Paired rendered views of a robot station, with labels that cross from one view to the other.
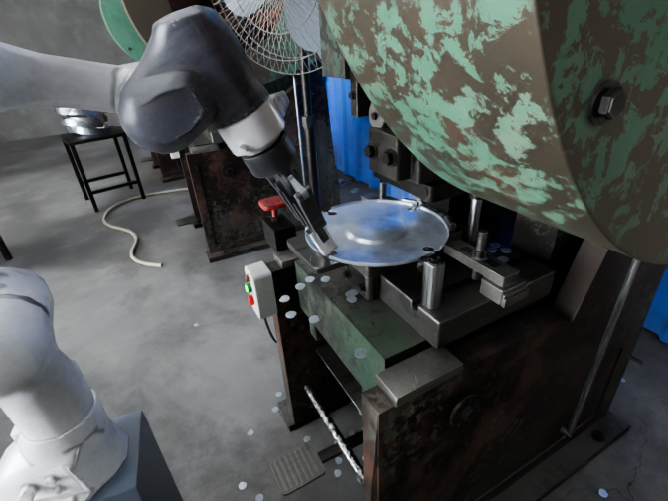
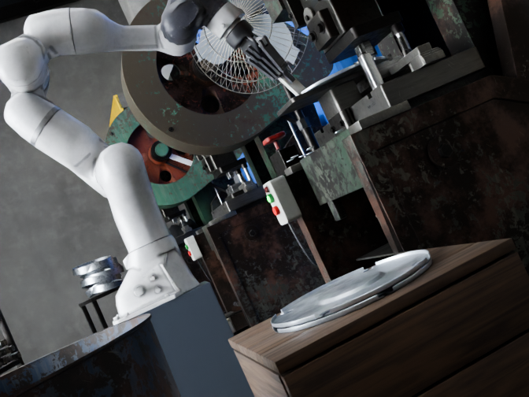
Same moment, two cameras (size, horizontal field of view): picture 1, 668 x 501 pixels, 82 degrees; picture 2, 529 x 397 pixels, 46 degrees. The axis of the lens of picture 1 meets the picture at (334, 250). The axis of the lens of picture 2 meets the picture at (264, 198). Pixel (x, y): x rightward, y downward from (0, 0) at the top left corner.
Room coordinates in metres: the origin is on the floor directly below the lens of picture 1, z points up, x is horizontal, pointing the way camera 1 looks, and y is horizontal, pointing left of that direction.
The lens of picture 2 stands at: (-0.99, -0.02, 0.52)
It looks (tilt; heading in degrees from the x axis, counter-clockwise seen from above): 2 degrees up; 8
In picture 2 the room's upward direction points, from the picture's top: 25 degrees counter-clockwise
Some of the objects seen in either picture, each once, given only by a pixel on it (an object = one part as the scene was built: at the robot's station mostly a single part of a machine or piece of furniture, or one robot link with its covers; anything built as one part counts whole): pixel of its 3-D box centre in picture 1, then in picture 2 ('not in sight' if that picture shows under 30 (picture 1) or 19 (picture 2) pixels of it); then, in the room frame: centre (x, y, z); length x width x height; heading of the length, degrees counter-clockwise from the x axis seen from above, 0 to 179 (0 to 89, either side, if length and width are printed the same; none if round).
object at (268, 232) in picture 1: (282, 250); (294, 176); (0.94, 0.14, 0.62); 0.10 x 0.06 x 0.20; 27
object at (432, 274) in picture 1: (432, 281); (370, 70); (0.55, -0.17, 0.75); 0.03 x 0.03 x 0.10; 27
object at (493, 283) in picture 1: (483, 257); (409, 53); (0.61, -0.28, 0.76); 0.17 x 0.06 x 0.10; 27
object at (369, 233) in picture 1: (376, 228); (337, 83); (0.71, -0.09, 0.78); 0.29 x 0.29 x 0.01
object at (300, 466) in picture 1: (373, 430); not in sight; (0.70, -0.08, 0.14); 0.59 x 0.10 x 0.05; 117
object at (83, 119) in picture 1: (97, 151); (118, 309); (3.13, 1.83, 0.40); 0.45 x 0.40 x 0.79; 39
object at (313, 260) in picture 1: (356, 262); (332, 111); (0.69, -0.05, 0.72); 0.25 x 0.14 x 0.14; 117
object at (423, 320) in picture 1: (421, 256); (391, 104); (0.76, -0.20, 0.68); 0.45 x 0.30 x 0.06; 27
